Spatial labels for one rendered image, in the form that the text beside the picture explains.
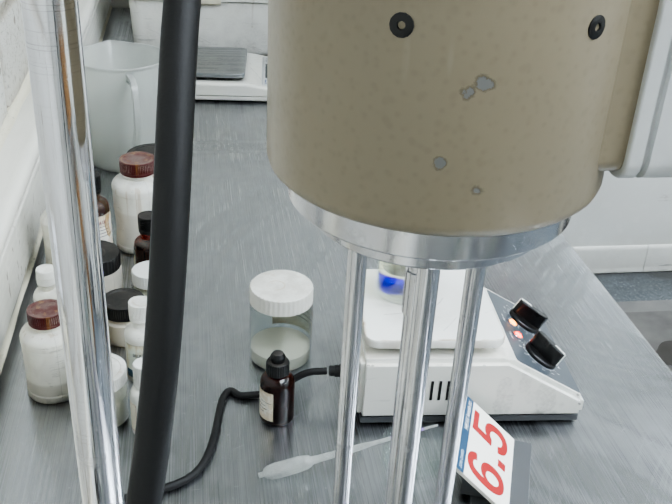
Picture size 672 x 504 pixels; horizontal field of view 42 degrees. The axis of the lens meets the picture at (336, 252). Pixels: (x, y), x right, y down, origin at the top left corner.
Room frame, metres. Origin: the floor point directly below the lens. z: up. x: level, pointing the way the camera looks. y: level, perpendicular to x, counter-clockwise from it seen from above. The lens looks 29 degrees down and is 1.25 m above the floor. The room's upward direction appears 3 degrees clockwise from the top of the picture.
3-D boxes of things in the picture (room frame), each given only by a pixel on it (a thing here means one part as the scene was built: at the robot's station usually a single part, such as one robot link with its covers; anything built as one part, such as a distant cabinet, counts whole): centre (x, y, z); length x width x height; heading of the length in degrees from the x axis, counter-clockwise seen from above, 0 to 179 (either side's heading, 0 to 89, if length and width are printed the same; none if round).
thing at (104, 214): (0.88, 0.28, 0.80); 0.04 x 0.04 x 0.10
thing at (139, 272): (0.77, 0.19, 0.77); 0.04 x 0.04 x 0.04
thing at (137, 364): (0.58, 0.15, 0.79); 0.03 x 0.03 x 0.07
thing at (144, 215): (0.81, 0.20, 0.79); 0.03 x 0.03 x 0.08
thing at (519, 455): (0.54, -0.14, 0.77); 0.09 x 0.06 x 0.04; 169
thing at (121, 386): (0.59, 0.19, 0.78); 0.05 x 0.05 x 0.05
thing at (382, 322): (0.66, -0.08, 0.83); 0.12 x 0.12 x 0.01; 6
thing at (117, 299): (0.71, 0.20, 0.77); 0.04 x 0.04 x 0.04
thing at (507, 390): (0.67, -0.11, 0.79); 0.22 x 0.13 x 0.08; 96
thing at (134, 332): (0.65, 0.17, 0.79); 0.03 x 0.03 x 0.08
